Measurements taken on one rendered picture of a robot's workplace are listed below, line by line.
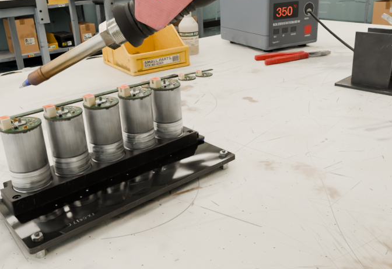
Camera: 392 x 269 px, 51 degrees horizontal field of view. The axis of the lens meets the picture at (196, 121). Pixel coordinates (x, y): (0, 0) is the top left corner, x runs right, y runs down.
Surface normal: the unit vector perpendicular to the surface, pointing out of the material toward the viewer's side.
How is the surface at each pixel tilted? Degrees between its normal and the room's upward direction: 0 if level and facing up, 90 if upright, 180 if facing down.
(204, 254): 0
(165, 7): 98
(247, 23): 90
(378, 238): 0
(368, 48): 90
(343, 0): 90
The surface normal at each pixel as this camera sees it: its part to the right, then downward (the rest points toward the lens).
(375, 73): -0.70, 0.29
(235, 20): -0.89, 0.21
